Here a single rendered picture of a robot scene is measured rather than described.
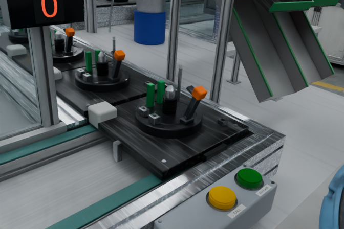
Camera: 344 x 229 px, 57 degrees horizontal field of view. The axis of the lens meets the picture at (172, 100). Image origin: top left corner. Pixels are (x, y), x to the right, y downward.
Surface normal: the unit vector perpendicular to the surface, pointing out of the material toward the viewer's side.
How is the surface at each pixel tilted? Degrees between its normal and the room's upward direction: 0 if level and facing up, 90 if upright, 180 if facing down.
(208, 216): 0
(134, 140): 0
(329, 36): 90
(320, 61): 90
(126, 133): 0
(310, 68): 45
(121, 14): 90
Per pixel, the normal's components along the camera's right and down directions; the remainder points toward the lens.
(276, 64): 0.43, -0.35
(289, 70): -0.84, 0.18
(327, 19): -0.62, 0.31
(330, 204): -0.72, -0.29
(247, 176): 0.07, -0.90
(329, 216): -0.79, -0.06
